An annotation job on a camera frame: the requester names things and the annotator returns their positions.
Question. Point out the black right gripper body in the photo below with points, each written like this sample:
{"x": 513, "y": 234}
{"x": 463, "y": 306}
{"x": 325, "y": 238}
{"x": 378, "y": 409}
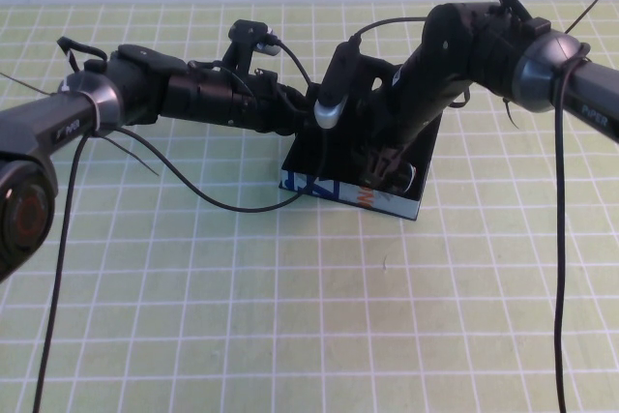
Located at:
{"x": 392, "y": 113}

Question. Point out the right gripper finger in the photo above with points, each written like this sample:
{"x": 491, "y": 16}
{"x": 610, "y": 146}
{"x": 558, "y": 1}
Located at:
{"x": 377, "y": 164}
{"x": 397, "y": 161}

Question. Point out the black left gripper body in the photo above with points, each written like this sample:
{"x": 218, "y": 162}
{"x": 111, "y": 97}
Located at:
{"x": 271, "y": 103}

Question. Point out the black frame glasses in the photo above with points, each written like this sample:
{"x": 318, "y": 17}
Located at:
{"x": 408, "y": 181}

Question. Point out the black printed glasses case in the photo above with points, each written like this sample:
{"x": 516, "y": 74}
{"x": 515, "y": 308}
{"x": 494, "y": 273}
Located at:
{"x": 309, "y": 161}

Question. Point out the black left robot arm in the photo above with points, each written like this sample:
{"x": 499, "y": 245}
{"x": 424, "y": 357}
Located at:
{"x": 38, "y": 132}

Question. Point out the black zip tie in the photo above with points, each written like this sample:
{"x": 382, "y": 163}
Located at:
{"x": 511, "y": 115}
{"x": 133, "y": 156}
{"x": 590, "y": 8}
{"x": 29, "y": 85}

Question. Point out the white zip tie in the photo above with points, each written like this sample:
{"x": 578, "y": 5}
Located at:
{"x": 95, "y": 115}

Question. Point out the green white-grid tablecloth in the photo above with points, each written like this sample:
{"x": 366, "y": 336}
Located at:
{"x": 309, "y": 335}

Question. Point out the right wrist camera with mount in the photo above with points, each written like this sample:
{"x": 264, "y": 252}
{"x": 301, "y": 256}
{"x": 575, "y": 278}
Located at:
{"x": 338, "y": 74}

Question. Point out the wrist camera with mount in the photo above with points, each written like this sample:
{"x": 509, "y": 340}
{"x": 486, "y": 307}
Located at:
{"x": 338, "y": 74}
{"x": 249, "y": 28}

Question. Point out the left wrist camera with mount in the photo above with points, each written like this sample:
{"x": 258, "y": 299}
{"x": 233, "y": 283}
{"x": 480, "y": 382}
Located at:
{"x": 249, "y": 28}

